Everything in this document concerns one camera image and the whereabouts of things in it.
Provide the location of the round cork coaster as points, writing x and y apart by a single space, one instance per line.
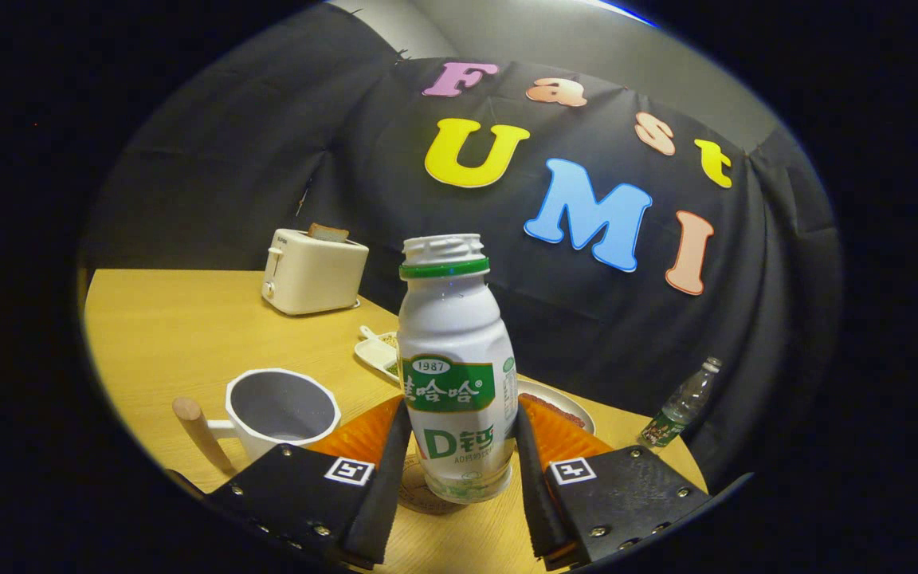
411 494

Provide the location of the white divided bean dish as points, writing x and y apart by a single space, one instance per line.
375 356

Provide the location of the round beige plate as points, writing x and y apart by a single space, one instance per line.
566 399

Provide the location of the small white spoon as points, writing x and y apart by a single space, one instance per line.
367 332

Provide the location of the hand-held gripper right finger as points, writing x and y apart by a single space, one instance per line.
535 494

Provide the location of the bread slice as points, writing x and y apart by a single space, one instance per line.
327 233

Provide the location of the black backdrop cloth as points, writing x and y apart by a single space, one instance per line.
228 159

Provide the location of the cream toaster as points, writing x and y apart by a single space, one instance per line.
315 275

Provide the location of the red meat slices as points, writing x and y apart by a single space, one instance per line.
547 405

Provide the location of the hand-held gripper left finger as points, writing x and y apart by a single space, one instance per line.
383 494

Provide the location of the wooden table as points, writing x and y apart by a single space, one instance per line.
172 335

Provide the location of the white juice bottle green label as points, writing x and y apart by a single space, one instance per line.
451 327

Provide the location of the clear plastic water bottle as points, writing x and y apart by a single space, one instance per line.
678 410

